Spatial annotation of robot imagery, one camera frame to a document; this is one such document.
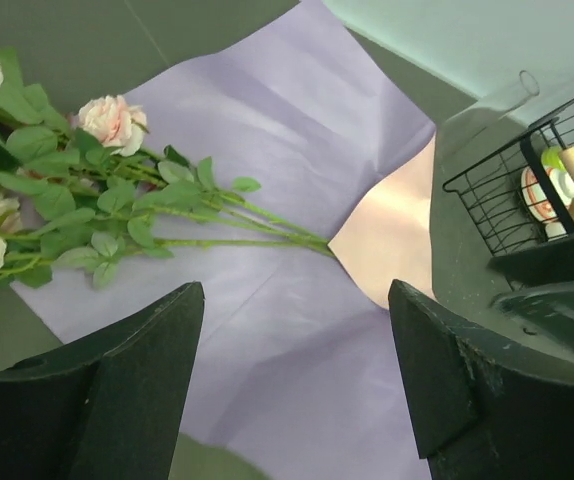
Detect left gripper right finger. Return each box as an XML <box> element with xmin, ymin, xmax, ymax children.
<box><xmin>388</xmin><ymin>280</ymin><xmax>574</xmax><ymax>479</ymax></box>

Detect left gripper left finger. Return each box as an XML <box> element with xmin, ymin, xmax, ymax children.
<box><xmin>0</xmin><ymin>282</ymin><xmax>203</xmax><ymax>479</ymax></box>

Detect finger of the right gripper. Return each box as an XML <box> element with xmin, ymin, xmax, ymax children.
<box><xmin>492</xmin><ymin>281</ymin><xmax>574</xmax><ymax>351</ymax></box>
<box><xmin>489</xmin><ymin>233</ymin><xmax>574</xmax><ymax>287</ymax></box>

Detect pink wrapping paper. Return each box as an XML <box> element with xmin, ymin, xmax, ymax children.
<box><xmin>17</xmin><ymin>1</ymin><xmax>434</xmax><ymax>479</ymax></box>

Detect clear glass vase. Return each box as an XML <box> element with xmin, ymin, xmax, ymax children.
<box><xmin>496</xmin><ymin>69</ymin><xmax>540</xmax><ymax>115</ymax></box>

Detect white flower-shaped cup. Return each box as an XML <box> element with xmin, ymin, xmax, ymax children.
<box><xmin>544</xmin><ymin>221</ymin><xmax>569</xmax><ymax>241</ymax></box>

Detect white red patterned bowl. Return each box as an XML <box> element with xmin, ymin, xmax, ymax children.
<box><xmin>520</xmin><ymin>167</ymin><xmax>574</xmax><ymax>223</ymax></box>

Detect green square cup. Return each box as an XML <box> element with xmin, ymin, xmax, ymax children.
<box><xmin>540</xmin><ymin>147</ymin><xmax>567</xmax><ymax>171</ymax></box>

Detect black wire basket wooden handles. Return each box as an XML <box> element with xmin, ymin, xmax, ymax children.
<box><xmin>443</xmin><ymin>98</ymin><xmax>574</xmax><ymax>256</ymax></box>

